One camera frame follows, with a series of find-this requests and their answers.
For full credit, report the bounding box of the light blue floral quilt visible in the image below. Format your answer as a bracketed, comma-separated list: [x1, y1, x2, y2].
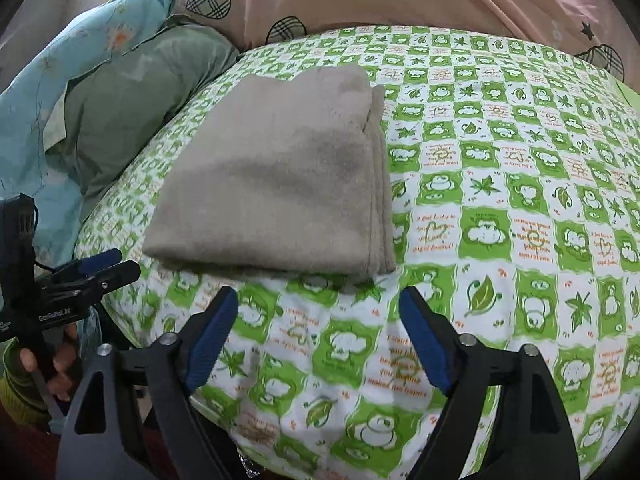
[0, 0, 201, 261]

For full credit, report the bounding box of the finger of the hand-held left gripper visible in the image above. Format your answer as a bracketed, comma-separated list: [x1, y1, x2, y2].
[87, 260, 142, 294]
[75, 248, 124, 277]

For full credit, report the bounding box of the green checked bed sheet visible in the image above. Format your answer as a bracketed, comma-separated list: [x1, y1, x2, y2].
[75, 22, 640, 480]

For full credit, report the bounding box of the beige knit sweater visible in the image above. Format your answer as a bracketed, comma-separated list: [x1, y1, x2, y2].
[142, 64, 397, 277]

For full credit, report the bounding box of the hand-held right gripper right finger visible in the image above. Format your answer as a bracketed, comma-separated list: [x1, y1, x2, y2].
[398, 286, 582, 480]

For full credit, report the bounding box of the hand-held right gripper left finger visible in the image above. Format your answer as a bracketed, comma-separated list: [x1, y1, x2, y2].
[55, 286, 240, 480]

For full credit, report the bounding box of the green pillow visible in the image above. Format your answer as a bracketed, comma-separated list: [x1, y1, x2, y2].
[42, 15, 240, 211]

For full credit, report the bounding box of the person's left hand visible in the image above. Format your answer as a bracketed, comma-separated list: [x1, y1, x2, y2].
[20, 322, 82, 402]

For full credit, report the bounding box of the plain light green cloth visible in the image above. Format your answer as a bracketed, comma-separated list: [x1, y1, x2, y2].
[612, 77, 640, 117]

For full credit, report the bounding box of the shiny silver wrapper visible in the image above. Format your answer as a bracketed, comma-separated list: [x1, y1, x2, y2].
[237, 452, 267, 480]

